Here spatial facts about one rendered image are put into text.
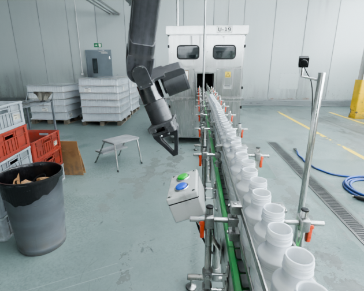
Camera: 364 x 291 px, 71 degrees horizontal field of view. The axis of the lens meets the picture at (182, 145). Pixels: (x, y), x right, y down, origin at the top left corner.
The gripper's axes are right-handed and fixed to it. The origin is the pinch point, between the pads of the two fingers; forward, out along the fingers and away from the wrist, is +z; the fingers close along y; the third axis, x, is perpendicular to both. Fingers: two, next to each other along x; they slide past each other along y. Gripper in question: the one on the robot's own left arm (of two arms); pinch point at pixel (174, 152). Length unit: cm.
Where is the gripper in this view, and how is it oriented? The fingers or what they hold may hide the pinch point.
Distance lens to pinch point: 68.6
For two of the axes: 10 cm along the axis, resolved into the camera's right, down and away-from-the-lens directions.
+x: -9.4, 3.2, 1.6
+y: 0.6, -2.9, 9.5
